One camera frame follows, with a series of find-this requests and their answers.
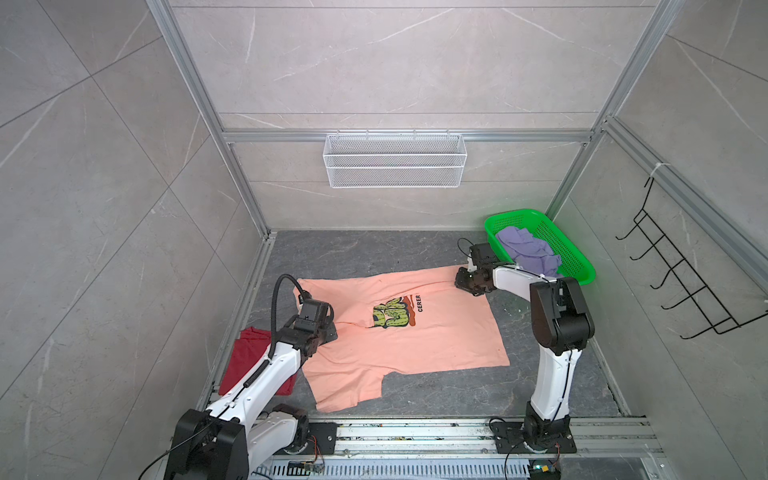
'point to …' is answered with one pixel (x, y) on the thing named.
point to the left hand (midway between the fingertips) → (324, 321)
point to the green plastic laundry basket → (575, 266)
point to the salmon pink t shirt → (395, 324)
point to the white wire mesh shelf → (395, 160)
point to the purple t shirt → (529, 252)
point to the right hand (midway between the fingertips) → (457, 279)
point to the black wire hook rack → (689, 303)
